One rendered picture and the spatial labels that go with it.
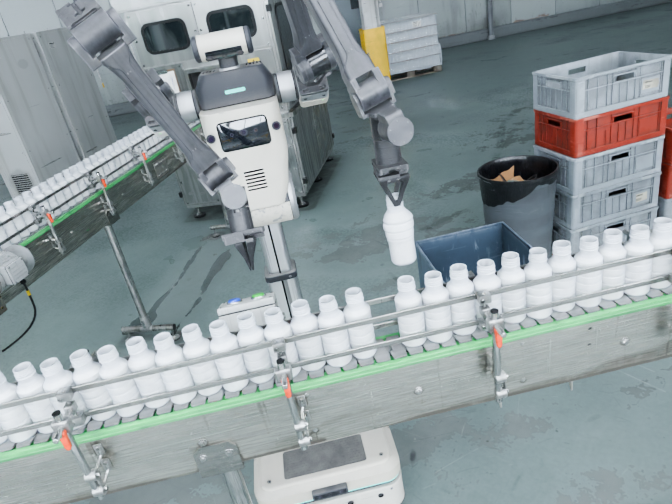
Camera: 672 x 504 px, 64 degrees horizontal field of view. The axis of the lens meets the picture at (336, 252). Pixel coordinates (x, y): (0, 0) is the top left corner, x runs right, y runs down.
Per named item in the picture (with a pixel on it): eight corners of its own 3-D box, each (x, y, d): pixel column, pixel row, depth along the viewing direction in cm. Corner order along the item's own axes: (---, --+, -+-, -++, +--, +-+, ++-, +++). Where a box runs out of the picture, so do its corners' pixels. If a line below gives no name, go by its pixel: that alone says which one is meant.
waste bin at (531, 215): (500, 289, 317) (495, 188, 289) (471, 256, 357) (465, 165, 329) (573, 272, 320) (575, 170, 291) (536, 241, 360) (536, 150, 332)
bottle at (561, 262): (580, 307, 124) (582, 244, 116) (559, 316, 122) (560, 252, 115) (562, 296, 129) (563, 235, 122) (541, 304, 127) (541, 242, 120)
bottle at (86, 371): (103, 403, 123) (75, 345, 116) (125, 403, 122) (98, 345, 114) (87, 422, 118) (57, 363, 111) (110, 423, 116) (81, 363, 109)
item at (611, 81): (575, 120, 289) (576, 78, 279) (530, 109, 325) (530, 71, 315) (670, 95, 299) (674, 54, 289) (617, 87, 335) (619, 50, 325)
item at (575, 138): (575, 159, 299) (576, 120, 289) (532, 144, 335) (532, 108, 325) (668, 134, 309) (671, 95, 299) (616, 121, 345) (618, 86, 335)
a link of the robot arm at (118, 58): (110, 4, 105) (64, 38, 104) (114, 7, 101) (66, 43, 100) (235, 164, 132) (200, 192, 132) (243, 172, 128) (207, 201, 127)
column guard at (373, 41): (371, 105, 838) (361, 30, 790) (366, 101, 874) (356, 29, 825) (396, 100, 840) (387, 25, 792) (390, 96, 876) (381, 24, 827)
